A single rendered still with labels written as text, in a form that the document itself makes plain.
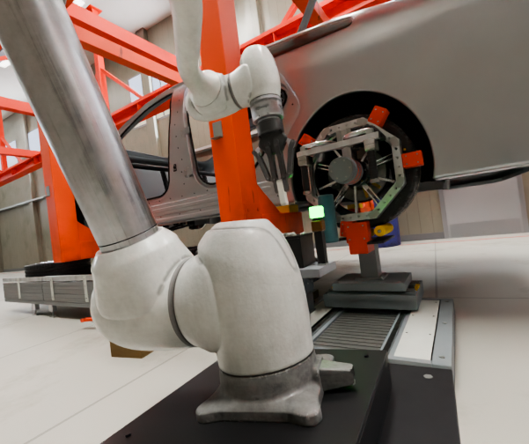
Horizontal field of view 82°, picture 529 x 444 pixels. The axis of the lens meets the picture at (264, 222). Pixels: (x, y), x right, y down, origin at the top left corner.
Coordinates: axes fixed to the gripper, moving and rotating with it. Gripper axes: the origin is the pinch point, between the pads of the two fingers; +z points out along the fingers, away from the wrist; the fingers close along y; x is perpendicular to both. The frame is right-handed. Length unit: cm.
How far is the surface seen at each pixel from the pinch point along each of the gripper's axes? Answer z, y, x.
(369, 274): 43, 14, 108
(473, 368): 72, 46, 49
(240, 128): -48, -33, 66
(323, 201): -2, 0, 82
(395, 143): -23, 40, 86
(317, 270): 25.3, 1.4, 20.1
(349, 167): -15, 16, 76
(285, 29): -260, -37, 319
